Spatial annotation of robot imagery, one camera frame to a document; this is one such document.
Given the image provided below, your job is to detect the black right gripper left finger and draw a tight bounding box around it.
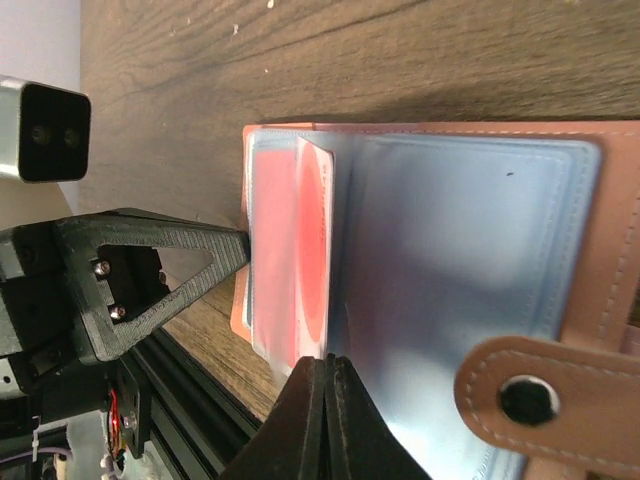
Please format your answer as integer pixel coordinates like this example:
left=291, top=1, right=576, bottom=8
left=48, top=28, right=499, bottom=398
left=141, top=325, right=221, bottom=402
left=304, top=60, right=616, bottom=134
left=220, top=357, right=325, bottom=479

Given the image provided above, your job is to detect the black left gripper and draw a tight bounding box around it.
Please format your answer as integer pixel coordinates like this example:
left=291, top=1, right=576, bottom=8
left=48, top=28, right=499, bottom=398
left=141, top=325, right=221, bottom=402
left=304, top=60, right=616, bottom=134
left=1, top=208, right=250, bottom=400

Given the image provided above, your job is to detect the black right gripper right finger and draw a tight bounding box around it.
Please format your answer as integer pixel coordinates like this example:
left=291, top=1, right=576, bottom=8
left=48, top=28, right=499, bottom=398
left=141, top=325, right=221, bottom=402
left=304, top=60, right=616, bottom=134
left=324, top=354, right=429, bottom=480

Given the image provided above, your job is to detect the pink leather card holder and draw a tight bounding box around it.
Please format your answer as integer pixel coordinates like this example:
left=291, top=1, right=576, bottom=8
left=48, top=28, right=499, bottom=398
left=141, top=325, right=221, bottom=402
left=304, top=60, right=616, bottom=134
left=231, top=121, right=639, bottom=479

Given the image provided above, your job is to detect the red circle card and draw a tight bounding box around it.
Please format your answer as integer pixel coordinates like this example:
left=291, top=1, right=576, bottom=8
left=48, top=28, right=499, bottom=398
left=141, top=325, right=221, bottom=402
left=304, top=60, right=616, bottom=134
left=294, top=138, right=334, bottom=359

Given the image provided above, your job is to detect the black front frame rail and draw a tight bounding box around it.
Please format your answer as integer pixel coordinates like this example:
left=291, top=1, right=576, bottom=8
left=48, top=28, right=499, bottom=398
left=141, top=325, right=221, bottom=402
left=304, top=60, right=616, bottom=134
left=116, top=329, right=262, bottom=479

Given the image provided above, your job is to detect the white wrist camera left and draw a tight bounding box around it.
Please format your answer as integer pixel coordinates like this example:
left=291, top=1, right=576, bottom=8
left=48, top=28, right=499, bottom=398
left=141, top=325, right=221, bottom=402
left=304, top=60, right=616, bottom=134
left=0, top=75, right=92, bottom=183

